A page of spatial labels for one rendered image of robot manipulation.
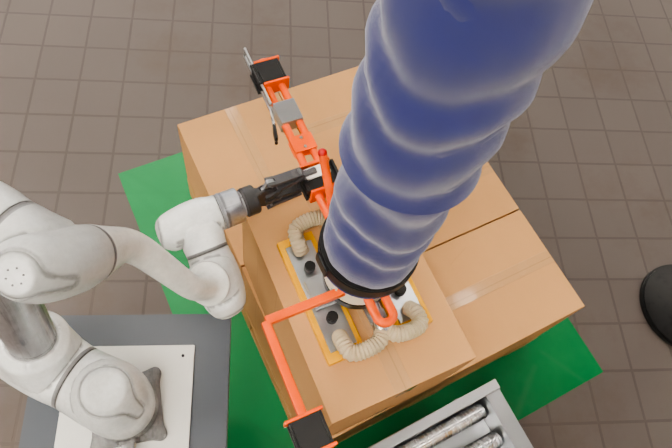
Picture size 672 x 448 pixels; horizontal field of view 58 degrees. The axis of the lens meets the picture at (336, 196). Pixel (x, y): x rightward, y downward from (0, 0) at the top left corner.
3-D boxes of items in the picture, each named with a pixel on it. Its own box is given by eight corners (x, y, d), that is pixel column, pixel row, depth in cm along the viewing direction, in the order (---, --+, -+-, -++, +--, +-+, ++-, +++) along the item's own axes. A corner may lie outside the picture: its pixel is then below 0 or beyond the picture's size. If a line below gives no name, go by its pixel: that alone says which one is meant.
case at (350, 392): (434, 386, 187) (477, 357, 152) (315, 442, 176) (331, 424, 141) (353, 221, 210) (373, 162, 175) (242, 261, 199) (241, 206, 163)
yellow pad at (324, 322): (365, 351, 150) (368, 346, 145) (328, 367, 147) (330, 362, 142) (311, 233, 163) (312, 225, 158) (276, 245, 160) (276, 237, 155)
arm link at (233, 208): (214, 204, 154) (236, 196, 156) (227, 235, 151) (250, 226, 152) (211, 188, 146) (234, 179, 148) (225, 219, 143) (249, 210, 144)
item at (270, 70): (288, 88, 171) (289, 77, 166) (264, 95, 168) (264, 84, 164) (277, 66, 174) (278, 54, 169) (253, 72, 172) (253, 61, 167)
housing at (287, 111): (303, 126, 166) (304, 116, 162) (280, 133, 164) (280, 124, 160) (293, 106, 168) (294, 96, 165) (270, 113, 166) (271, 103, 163)
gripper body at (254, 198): (235, 183, 148) (270, 170, 150) (236, 198, 155) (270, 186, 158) (247, 208, 145) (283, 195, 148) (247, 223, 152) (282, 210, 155)
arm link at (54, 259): (130, 234, 98) (59, 197, 100) (64, 252, 81) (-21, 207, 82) (100, 304, 100) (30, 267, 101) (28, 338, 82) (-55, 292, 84)
